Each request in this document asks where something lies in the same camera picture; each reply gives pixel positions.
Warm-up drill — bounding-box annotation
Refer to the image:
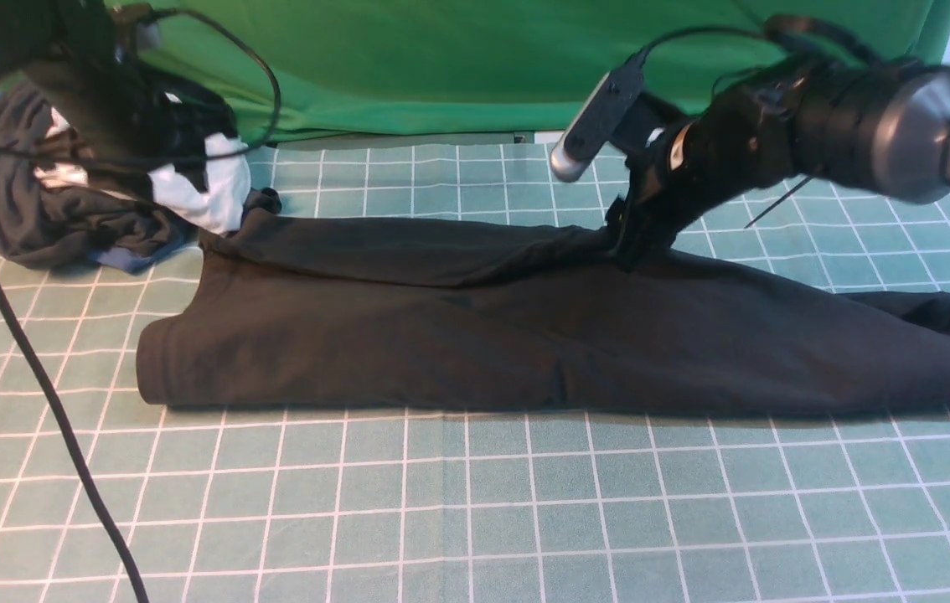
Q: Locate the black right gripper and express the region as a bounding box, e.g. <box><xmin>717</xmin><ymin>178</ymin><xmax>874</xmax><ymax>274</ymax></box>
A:
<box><xmin>608</xmin><ymin>117</ymin><xmax>744</xmax><ymax>272</ymax></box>

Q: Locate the dark gray long-sleeve top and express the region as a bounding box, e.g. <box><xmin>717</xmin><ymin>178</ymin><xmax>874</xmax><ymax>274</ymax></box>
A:
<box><xmin>137</xmin><ymin>209</ymin><xmax>950</xmax><ymax>415</ymax></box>

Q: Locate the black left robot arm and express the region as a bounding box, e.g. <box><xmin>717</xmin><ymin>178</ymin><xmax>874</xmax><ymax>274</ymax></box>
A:
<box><xmin>0</xmin><ymin>1</ymin><xmax>231</xmax><ymax>172</ymax></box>

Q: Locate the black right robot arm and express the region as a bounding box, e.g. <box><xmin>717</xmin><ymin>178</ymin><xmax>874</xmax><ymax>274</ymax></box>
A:
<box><xmin>607</xmin><ymin>53</ymin><xmax>950</xmax><ymax>271</ymax></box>

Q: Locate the green backdrop cloth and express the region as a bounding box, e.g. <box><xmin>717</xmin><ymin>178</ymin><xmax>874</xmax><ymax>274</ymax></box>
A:
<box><xmin>152</xmin><ymin>1</ymin><xmax>950</xmax><ymax>142</ymax></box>

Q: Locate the white crumpled garment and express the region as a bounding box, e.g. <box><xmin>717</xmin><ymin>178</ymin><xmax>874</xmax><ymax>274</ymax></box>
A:
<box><xmin>31</xmin><ymin>109</ymin><xmax>253</xmax><ymax>235</ymax></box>

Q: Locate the green checkered tablecloth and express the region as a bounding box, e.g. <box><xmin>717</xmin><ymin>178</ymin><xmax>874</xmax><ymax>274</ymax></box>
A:
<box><xmin>0</xmin><ymin>144</ymin><xmax>950</xmax><ymax>602</ymax></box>

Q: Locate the dark gray crumpled garment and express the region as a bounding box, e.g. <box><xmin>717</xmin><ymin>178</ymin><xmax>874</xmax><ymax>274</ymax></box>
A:
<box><xmin>0</xmin><ymin>76</ymin><xmax>282</xmax><ymax>270</ymax></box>

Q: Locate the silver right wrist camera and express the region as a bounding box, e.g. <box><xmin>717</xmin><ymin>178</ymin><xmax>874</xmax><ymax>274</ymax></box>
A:
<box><xmin>550</xmin><ymin>65</ymin><xmax>646</xmax><ymax>183</ymax></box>

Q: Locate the black right camera cable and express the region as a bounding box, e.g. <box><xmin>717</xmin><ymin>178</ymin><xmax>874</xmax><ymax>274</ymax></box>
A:
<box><xmin>626</xmin><ymin>15</ymin><xmax>886</xmax><ymax>231</ymax></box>

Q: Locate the black camera cable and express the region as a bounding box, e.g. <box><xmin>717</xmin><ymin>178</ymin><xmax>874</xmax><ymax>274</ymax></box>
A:
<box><xmin>0</xmin><ymin>8</ymin><xmax>283</xmax><ymax>603</ymax></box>
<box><xmin>626</xmin><ymin>15</ymin><xmax>886</xmax><ymax>231</ymax></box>

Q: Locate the black left camera cable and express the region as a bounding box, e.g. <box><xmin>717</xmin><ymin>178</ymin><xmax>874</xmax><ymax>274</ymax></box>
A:
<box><xmin>0</xmin><ymin>8</ymin><xmax>283</xmax><ymax>603</ymax></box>

